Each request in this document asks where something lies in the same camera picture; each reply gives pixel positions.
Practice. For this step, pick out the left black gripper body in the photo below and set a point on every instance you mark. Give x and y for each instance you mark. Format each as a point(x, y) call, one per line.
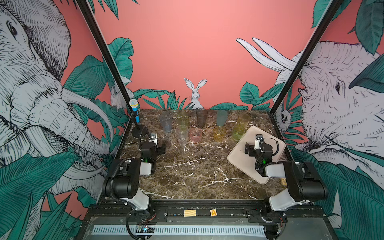
point(160, 150)

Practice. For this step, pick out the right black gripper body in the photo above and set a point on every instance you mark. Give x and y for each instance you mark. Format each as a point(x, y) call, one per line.
point(249, 149)

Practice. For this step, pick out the beige plastic tray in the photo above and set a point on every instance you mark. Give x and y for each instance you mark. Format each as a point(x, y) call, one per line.
point(259, 173)

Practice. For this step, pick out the blue tall plastic glass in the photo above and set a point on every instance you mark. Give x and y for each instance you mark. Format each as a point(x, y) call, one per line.
point(166, 121)

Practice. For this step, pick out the light green tall glass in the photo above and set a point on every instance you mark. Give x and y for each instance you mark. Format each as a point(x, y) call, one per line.
point(183, 118)

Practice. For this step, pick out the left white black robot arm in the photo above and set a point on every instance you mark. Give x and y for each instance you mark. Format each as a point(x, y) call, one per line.
point(122, 181)

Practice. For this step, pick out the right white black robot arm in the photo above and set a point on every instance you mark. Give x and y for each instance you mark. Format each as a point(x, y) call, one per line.
point(304, 184)

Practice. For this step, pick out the microphone on black stand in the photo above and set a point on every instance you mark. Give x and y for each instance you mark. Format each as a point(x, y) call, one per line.
point(138, 130)

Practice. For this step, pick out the small wooden block on table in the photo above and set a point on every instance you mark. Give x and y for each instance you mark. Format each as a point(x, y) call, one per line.
point(283, 182)

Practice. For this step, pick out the short green glass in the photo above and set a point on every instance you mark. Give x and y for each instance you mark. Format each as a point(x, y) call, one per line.
point(238, 132)

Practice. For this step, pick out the clear faceted glass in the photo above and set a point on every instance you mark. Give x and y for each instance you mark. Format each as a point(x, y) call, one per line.
point(182, 134)

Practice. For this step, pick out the tall yellow glass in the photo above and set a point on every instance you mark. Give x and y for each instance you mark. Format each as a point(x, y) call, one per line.
point(243, 120)

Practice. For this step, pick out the pink short glass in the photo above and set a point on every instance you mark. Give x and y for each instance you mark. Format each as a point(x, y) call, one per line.
point(195, 135)

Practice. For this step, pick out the short yellow glass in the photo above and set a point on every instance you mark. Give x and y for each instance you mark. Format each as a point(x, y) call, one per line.
point(219, 133)

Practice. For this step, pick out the frosted teal textured glass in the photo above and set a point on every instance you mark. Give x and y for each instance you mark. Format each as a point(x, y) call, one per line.
point(222, 116)

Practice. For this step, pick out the dark grey tall glass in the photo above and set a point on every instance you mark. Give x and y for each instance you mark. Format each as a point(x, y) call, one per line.
point(201, 117)

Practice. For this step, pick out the orange letter A tag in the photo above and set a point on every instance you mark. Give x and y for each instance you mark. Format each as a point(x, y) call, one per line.
point(213, 212)

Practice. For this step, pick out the white ventilated strip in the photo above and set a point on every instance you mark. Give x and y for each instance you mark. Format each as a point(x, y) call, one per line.
point(165, 230)

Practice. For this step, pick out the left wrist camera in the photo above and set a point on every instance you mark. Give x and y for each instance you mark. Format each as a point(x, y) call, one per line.
point(154, 139)

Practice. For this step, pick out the wooden block on rail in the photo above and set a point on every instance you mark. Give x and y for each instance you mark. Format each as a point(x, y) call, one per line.
point(190, 213)

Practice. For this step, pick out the left black frame post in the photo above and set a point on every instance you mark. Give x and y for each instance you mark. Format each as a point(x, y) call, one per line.
point(97, 34)

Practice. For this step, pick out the black frame post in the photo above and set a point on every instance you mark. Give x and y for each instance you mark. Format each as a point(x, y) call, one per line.
point(325, 20)
point(97, 34)

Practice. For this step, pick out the black front rail base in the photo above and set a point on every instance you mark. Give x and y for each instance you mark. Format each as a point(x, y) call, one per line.
point(306, 222)

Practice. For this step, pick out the right black frame post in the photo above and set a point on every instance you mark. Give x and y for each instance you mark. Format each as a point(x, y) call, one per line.
point(325, 20)

